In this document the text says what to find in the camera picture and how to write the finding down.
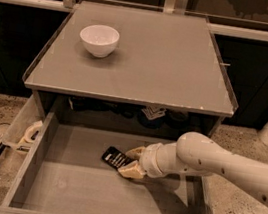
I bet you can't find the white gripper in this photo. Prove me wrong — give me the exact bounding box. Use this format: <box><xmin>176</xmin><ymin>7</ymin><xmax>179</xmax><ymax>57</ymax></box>
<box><xmin>118</xmin><ymin>143</ymin><xmax>185</xmax><ymax>179</ymax></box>

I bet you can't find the black rxbar chocolate bar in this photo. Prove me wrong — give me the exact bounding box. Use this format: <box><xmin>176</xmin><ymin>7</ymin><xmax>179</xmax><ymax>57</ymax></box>
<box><xmin>102</xmin><ymin>146</ymin><xmax>133</xmax><ymax>170</ymax></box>

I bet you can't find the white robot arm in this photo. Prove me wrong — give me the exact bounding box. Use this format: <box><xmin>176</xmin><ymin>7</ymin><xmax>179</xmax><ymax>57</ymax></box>
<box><xmin>118</xmin><ymin>131</ymin><xmax>268</xmax><ymax>207</ymax></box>

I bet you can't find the grey open top drawer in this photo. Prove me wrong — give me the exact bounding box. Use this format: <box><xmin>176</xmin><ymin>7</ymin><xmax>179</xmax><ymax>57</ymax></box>
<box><xmin>0</xmin><ymin>112</ymin><xmax>212</xmax><ymax>214</ymax></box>

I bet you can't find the grey counter cabinet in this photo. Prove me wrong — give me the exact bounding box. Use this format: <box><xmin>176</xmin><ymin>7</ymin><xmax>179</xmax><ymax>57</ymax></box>
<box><xmin>16</xmin><ymin>0</ymin><xmax>251</xmax><ymax>153</ymax></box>

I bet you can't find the patterned packet inside cabinet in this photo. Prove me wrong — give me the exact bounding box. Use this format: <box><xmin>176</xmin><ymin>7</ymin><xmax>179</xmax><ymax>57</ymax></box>
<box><xmin>142</xmin><ymin>106</ymin><xmax>166</xmax><ymax>121</ymax></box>

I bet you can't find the dark round container inside cabinet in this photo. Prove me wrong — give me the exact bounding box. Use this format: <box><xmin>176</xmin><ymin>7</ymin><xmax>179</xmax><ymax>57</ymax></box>
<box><xmin>166</xmin><ymin>111</ymin><xmax>189</xmax><ymax>129</ymax></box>

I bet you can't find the white tape roll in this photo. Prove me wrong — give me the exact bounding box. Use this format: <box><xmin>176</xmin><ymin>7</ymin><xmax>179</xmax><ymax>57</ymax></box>
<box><xmin>20</xmin><ymin>120</ymin><xmax>42</xmax><ymax>144</ymax></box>

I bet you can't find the clear plastic side bin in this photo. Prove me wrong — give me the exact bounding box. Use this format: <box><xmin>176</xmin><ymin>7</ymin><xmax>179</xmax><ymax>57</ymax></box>
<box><xmin>2</xmin><ymin>96</ymin><xmax>43</xmax><ymax>151</ymax></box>

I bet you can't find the white ceramic bowl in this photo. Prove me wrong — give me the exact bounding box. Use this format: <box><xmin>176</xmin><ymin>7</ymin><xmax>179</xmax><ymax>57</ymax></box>
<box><xmin>79</xmin><ymin>24</ymin><xmax>120</xmax><ymax>58</ymax></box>

